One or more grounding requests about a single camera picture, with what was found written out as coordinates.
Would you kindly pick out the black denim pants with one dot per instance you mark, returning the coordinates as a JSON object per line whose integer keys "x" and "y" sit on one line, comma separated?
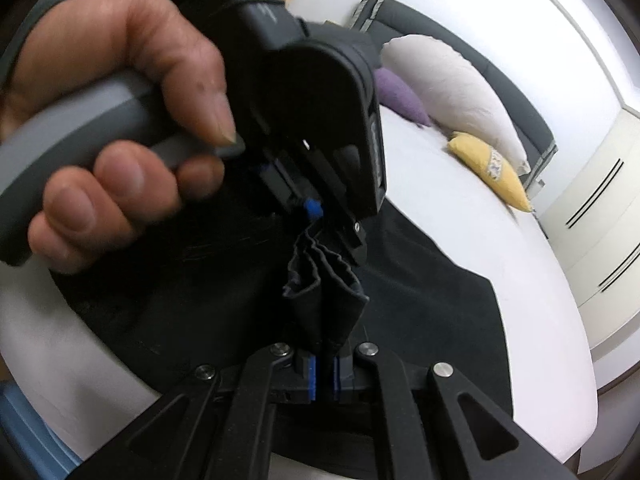
{"x": 216, "y": 283}

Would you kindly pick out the large white pillow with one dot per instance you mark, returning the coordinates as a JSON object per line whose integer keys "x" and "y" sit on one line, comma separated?
{"x": 454, "y": 93}

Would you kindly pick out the white bed sheet mattress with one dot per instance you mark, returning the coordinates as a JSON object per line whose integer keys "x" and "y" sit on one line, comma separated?
{"x": 86, "y": 395}

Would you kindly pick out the purple pillow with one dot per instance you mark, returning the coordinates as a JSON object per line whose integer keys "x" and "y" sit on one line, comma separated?
{"x": 395, "y": 94}

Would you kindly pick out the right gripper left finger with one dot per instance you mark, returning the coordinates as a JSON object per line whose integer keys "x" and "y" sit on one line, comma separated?
{"x": 217, "y": 426}

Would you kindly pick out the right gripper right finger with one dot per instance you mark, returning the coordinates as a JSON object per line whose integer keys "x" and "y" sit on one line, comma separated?
{"x": 434, "y": 423}

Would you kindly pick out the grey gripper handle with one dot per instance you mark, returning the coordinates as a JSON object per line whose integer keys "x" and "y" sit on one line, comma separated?
{"x": 72, "y": 132}

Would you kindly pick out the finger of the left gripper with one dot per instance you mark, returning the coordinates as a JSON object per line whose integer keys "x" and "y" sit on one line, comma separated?
{"x": 313, "y": 209}

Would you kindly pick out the dark grey headboard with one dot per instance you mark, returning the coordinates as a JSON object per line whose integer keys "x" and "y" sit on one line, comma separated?
{"x": 384, "y": 20}

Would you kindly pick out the yellow pillow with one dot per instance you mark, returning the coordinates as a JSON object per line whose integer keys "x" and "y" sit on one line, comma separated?
{"x": 492, "y": 168}

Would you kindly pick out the white wardrobe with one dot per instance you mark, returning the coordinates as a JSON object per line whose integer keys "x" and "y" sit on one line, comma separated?
{"x": 593, "y": 229}

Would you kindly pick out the left hand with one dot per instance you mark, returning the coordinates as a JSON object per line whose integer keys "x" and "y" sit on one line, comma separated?
{"x": 85, "y": 212}

